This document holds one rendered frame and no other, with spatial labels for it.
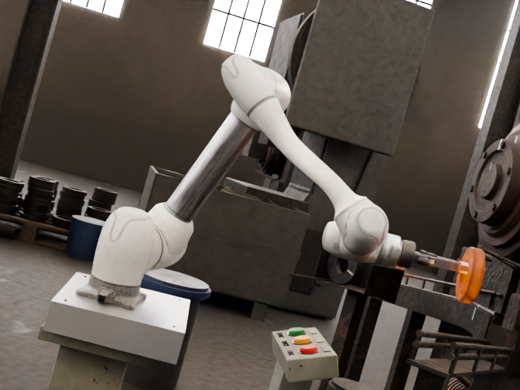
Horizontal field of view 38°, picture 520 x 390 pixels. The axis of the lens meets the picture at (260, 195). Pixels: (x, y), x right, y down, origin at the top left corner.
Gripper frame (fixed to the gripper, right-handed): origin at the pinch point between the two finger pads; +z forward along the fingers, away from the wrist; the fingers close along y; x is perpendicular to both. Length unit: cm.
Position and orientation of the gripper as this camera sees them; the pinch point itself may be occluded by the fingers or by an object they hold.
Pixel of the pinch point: (470, 269)
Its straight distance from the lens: 215.1
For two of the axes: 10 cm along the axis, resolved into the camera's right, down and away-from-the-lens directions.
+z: 9.7, 2.3, -0.3
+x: 2.3, -9.7, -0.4
